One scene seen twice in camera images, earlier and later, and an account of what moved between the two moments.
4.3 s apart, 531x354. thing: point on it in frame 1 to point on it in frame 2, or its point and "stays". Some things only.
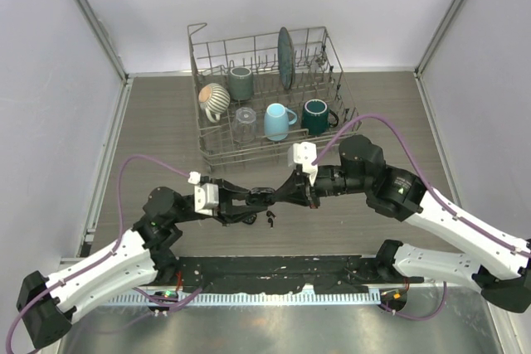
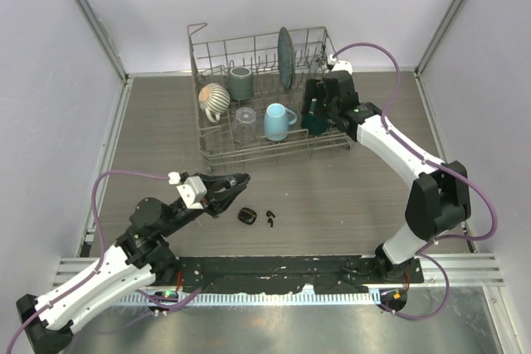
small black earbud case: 250,219 stays
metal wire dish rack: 259,91 stays
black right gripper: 296,189 to 314,90
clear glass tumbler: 244,127 stays
